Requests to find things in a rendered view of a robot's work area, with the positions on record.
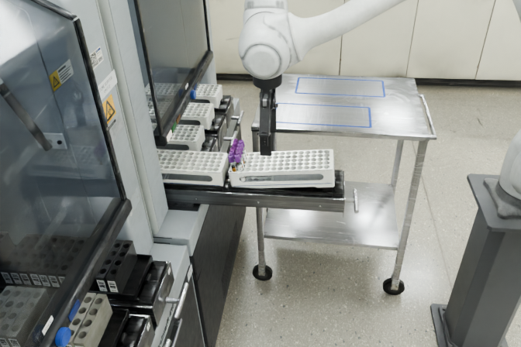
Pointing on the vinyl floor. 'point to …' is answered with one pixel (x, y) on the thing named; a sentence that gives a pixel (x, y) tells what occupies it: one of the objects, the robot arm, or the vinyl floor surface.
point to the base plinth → (411, 77)
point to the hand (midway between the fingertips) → (268, 137)
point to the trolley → (370, 200)
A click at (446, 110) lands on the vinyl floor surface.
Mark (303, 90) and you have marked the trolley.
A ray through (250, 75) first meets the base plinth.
